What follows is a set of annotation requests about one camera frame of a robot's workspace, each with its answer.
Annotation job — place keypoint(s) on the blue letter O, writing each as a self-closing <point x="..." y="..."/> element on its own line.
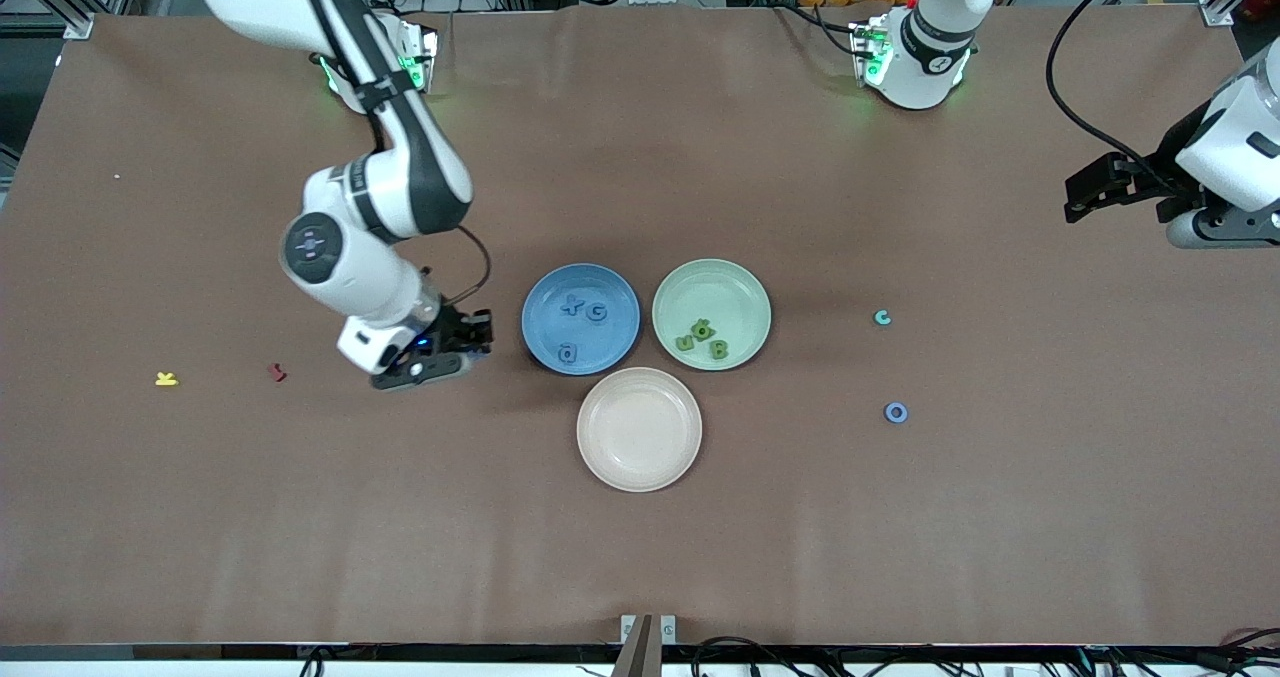
<point x="888" y="413"/>

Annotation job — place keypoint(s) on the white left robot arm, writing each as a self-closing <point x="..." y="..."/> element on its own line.
<point x="920" y="57"/>

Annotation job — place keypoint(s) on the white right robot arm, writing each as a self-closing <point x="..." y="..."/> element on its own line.
<point x="350" y="267"/>

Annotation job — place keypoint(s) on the red letter r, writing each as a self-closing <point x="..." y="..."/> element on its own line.
<point x="277" y="372"/>

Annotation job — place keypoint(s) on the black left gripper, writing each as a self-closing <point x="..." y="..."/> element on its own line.
<point x="1146" y="183"/>

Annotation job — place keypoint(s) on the brown table cover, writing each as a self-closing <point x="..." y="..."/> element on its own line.
<point x="400" y="537"/>

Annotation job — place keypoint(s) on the blue letter X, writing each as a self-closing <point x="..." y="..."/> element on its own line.
<point x="570" y="305"/>

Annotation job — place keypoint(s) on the blue letter G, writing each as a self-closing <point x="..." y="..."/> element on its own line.
<point x="590" y="313"/>

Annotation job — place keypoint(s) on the blue plate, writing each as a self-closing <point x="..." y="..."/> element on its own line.
<point x="610" y="347"/>

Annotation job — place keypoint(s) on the green plate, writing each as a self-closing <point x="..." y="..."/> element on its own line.
<point x="735" y="297"/>

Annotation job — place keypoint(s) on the blue letter a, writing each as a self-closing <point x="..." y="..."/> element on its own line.
<point x="568" y="354"/>

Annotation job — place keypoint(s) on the green letter u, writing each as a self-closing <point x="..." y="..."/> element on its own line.
<point x="685" y="343"/>

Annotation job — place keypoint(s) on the beige plate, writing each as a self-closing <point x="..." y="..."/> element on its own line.
<point x="640" y="429"/>

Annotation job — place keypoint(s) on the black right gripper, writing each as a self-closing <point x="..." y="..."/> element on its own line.
<point x="457" y="329"/>

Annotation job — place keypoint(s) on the brown post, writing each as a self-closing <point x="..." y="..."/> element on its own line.
<point x="640" y="657"/>

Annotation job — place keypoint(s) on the small metal bracket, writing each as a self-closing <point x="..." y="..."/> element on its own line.
<point x="628" y="627"/>
<point x="668" y="629"/>

